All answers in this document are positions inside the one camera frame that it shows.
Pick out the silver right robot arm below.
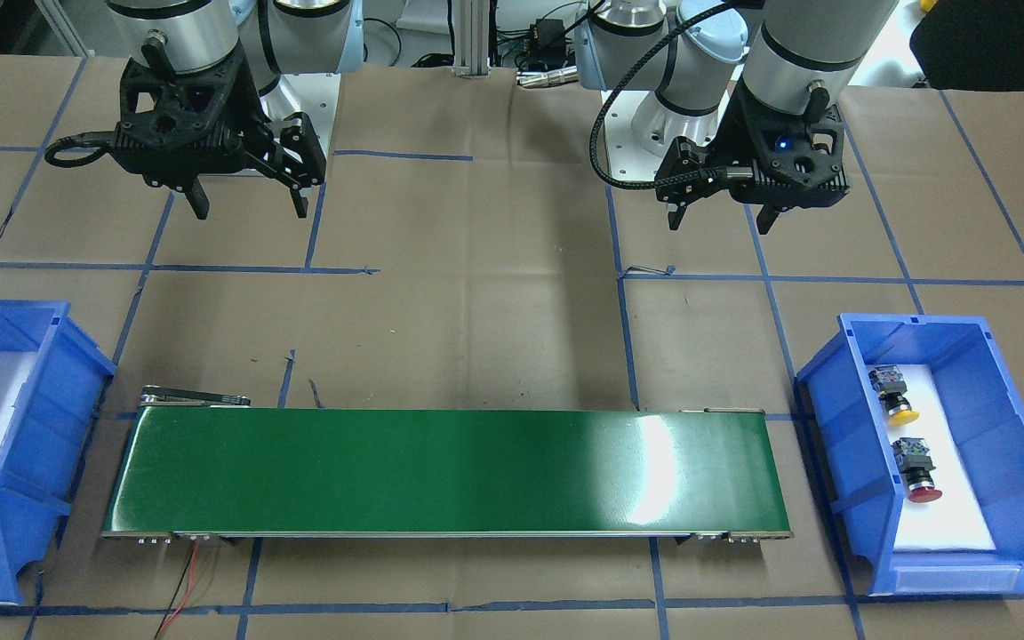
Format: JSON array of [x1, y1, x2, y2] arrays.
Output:
[[105, 1, 364, 219]]

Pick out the white foam pad source bin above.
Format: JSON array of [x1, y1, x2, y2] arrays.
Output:
[[878, 364, 996, 552]]

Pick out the red push button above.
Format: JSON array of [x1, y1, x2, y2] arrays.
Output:
[[891, 436, 943, 505]]

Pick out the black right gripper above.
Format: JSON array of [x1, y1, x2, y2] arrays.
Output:
[[111, 42, 325, 221]]

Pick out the red black conveyor wires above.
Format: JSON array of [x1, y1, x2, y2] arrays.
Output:
[[153, 540, 204, 640]]

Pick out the aluminium frame post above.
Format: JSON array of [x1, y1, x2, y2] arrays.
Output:
[[447, 1, 495, 77]]

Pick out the blue empty destination bin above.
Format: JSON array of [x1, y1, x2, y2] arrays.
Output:
[[0, 300, 116, 604]]

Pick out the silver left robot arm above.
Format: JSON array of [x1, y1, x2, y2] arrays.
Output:
[[574, 1, 895, 234]]

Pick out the blue bin with buttons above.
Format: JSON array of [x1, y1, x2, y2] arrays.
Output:
[[797, 313, 1024, 596]]

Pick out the yellow push button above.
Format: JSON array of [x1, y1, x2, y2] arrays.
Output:
[[868, 365, 921, 427]]

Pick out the green conveyor belt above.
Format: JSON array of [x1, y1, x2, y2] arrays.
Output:
[[101, 402, 793, 541]]

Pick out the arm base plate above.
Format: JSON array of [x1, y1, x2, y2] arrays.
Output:
[[260, 73, 341, 167], [604, 91, 731, 181]]

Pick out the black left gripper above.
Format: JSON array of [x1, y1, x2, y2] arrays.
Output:
[[655, 80, 850, 236]]

